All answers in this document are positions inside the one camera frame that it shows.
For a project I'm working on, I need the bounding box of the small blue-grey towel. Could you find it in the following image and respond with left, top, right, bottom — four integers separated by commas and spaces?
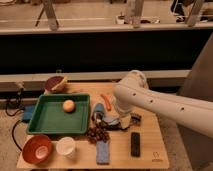
103, 116, 120, 126

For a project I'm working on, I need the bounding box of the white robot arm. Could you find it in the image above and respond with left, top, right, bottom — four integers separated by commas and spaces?
114, 70, 213, 138

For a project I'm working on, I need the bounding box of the black brush tool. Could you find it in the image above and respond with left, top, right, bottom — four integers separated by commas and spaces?
101, 113, 142, 130

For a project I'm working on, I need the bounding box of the black remote control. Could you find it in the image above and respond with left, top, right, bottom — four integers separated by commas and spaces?
131, 132, 140, 157

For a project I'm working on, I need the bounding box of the blue cylindrical can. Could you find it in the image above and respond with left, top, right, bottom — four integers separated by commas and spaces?
92, 103, 105, 121

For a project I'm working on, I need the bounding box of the bunch of dark grapes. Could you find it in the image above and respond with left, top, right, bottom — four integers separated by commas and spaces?
86, 127, 110, 144

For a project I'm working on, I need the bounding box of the orange carrot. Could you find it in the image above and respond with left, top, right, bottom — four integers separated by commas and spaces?
100, 94, 112, 111

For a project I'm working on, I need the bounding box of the blue sponge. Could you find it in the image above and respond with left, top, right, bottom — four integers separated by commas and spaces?
96, 141, 110, 164

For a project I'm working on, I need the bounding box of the orange round fruit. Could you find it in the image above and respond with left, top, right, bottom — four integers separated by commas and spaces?
63, 100, 75, 112

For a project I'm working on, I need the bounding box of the white plastic cup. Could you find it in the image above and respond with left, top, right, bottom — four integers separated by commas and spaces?
56, 137, 76, 158

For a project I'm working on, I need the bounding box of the green plastic tray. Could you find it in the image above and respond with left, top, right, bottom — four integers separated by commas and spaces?
27, 94, 90, 135

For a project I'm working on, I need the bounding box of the red plastic bowl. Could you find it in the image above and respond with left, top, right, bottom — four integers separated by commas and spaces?
22, 135, 53, 164

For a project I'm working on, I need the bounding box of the blue power box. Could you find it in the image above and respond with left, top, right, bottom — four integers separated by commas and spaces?
22, 105, 35, 123

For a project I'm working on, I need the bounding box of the black cable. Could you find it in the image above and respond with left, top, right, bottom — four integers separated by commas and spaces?
4, 87, 26, 151

